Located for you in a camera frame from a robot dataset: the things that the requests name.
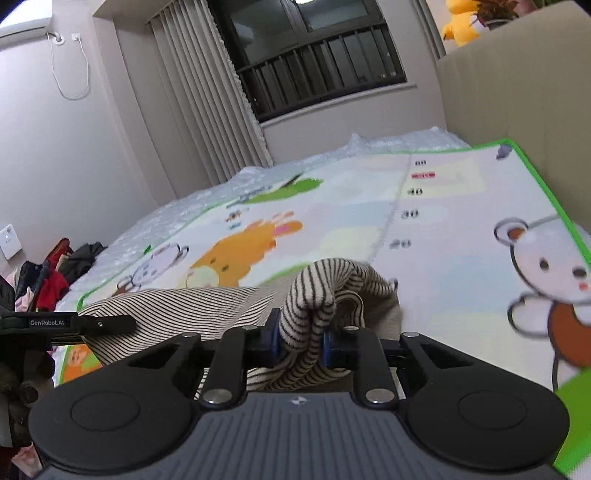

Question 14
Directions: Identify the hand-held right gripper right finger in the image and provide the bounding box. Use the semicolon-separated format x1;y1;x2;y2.
322;325;491;410

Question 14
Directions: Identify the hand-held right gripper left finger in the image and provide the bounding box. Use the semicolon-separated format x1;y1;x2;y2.
106;307;282;408

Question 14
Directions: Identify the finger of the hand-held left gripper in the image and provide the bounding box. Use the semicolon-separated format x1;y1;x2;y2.
75;314;138;337

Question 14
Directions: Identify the beige striped knit garment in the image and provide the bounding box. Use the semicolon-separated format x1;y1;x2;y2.
78;257;406;394

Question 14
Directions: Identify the pile of dark clothes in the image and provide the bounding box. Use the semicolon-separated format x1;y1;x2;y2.
0;237;105;315

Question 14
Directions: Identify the white quilted bed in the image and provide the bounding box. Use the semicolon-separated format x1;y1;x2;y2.
60;127;472;315

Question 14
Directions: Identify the cartoon animal play mat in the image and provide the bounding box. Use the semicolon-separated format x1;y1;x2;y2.
53;138;591;480

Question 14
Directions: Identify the beige pleated curtain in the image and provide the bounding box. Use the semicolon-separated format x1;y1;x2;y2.
147;0;274;188

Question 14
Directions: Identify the dark window with railing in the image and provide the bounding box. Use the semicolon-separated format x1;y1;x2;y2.
210;0;419;124

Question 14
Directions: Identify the white air conditioner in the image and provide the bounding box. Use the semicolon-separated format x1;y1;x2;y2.
0;2;51;50

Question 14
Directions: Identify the beige padded headboard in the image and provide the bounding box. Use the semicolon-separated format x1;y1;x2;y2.
436;0;591;241

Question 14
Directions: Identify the yellow plush toy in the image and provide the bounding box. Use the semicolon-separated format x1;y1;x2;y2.
441;0;490;48

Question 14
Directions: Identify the red leaf potted plant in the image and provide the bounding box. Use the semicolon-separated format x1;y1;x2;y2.
475;0;539;31

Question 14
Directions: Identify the white wall switch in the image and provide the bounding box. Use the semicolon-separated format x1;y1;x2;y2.
0;224;22;262

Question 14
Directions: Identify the white wall cable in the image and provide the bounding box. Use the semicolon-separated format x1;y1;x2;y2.
48;30;92;101

